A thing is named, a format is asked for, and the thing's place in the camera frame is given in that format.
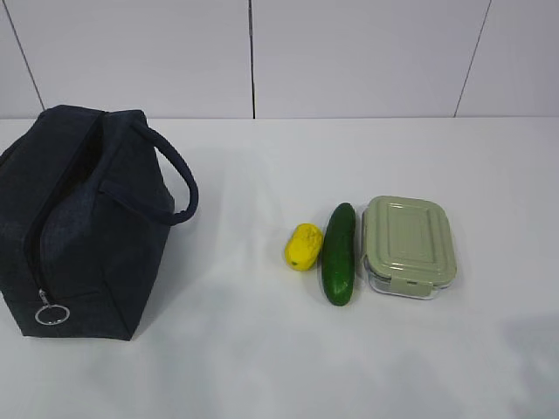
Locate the yellow toy lemon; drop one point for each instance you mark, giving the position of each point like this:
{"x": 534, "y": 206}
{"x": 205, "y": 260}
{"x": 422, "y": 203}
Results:
{"x": 303, "y": 247}

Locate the green cucumber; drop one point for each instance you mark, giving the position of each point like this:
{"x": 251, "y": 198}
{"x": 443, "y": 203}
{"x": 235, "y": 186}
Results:
{"x": 338, "y": 256}

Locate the glass container green lid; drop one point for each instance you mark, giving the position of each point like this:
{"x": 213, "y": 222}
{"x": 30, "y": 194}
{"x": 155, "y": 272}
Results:
{"x": 407, "y": 247}

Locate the dark blue lunch bag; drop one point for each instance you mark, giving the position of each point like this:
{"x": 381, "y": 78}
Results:
{"x": 88, "y": 199}

